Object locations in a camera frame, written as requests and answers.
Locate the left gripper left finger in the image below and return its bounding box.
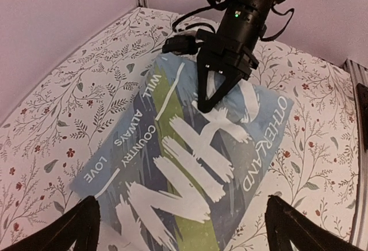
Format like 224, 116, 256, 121
5, 196, 101, 251

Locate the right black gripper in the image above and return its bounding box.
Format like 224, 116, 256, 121
197, 0, 272, 113

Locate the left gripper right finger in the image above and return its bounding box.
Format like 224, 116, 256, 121
266, 195, 360, 251

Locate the light blue t-shirt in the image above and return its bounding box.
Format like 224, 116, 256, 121
70, 54, 293, 250

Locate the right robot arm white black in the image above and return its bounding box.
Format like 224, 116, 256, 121
195, 0, 285, 113

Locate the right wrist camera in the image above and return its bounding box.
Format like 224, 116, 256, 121
162, 35, 199, 55

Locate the front aluminium rail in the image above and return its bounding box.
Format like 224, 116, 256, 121
342, 59, 367, 250

